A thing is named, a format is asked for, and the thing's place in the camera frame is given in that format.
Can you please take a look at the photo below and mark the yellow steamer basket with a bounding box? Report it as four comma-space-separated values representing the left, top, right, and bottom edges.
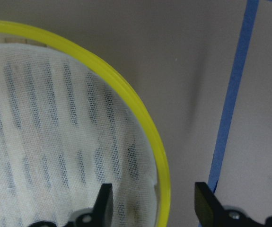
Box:
0, 21, 171, 227

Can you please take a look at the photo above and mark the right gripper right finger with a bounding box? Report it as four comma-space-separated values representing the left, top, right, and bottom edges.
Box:
194, 182, 272, 227

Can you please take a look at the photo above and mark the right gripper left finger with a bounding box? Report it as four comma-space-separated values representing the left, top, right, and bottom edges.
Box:
29, 183, 114, 227

